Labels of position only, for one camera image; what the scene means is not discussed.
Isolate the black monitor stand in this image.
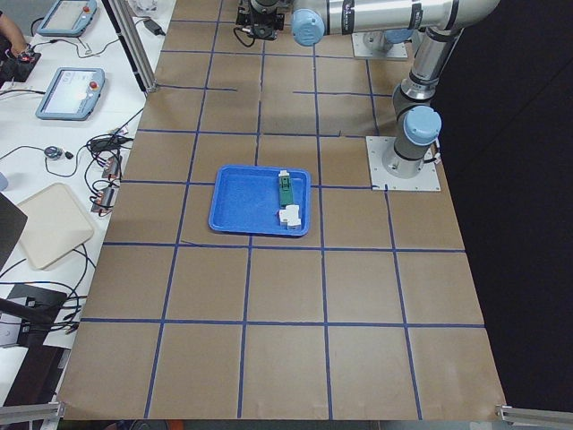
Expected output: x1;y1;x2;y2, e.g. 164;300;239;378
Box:
1;283;67;326

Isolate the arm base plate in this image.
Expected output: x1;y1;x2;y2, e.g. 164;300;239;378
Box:
366;136;440;192
352;29;413;61

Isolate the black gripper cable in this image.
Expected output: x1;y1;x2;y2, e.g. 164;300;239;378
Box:
233;24;259;49

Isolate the beige plastic tray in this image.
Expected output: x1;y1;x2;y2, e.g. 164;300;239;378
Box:
17;183;95;270

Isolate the near blue teach pendant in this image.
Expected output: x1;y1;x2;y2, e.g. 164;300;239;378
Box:
35;67;106;121

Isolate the blue teach pendant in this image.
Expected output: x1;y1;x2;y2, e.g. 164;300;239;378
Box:
37;0;98;38
35;67;106;121

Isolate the aluminium frame post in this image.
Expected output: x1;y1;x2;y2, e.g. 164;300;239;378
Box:
102;0;157;94

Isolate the green terminal block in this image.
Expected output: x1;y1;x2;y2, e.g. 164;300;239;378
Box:
278;169;294;209

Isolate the blue plastic tray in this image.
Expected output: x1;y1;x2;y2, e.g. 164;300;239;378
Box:
209;165;312;237

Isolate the black power adapter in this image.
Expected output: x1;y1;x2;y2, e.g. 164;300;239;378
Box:
143;19;166;36

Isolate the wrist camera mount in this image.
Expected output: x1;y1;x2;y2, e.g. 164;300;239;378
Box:
235;0;252;27

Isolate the white circuit breaker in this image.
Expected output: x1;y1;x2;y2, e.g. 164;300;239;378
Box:
278;204;302;230

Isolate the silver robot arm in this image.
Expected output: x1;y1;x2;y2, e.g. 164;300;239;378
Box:
236;1;498;179
363;29;414;51

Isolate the far blue teach pendant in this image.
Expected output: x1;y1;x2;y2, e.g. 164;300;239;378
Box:
37;0;98;38

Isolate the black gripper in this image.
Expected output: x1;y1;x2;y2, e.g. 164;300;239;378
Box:
252;15;277;40

